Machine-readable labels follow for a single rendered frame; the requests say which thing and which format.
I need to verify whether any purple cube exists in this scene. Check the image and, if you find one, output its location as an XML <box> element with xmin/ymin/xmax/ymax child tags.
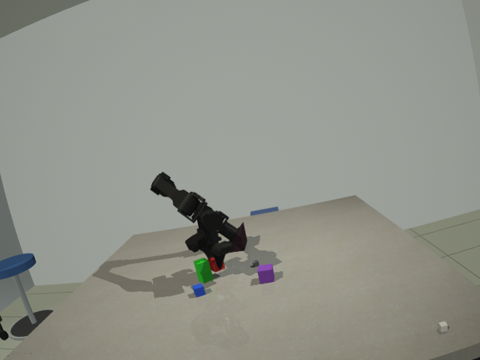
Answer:
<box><xmin>257</xmin><ymin>264</ymin><xmax>275</xmax><ymax>284</ymax></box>

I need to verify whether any red block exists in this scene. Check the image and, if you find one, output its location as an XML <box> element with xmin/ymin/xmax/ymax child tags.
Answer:
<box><xmin>207</xmin><ymin>257</ymin><xmax>225</xmax><ymax>272</ymax></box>

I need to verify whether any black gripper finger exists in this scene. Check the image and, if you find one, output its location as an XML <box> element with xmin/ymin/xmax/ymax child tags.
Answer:
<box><xmin>200</xmin><ymin>247</ymin><xmax>214</xmax><ymax>260</ymax></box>
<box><xmin>209</xmin><ymin>252</ymin><xmax>226</xmax><ymax>269</ymax></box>

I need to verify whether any blue cube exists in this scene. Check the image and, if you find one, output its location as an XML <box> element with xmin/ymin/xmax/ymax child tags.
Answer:
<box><xmin>192</xmin><ymin>283</ymin><xmax>206</xmax><ymax>297</ymax></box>

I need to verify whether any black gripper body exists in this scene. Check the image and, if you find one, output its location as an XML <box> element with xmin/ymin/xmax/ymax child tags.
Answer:
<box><xmin>198</xmin><ymin>227</ymin><xmax>235</xmax><ymax>256</ymax></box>

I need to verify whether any green block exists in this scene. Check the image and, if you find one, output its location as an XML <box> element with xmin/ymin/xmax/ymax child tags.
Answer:
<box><xmin>193</xmin><ymin>258</ymin><xmax>211</xmax><ymax>274</ymax></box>
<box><xmin>196</xmin><ymin>271</ymin><xmax>214</xmax><ymax>283</ymax></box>

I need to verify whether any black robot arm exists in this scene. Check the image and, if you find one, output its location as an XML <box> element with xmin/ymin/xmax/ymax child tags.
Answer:
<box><xmin>150</xmin><ymin>172</ymin><xmax>239</xmax><ymax>252</ymax></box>

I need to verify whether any small white cube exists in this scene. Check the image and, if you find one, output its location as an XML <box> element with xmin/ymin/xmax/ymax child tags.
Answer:
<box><xmin>438</xmin><ymin>321</ymin><xmax>448</xmax><ymax>332</ymax></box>

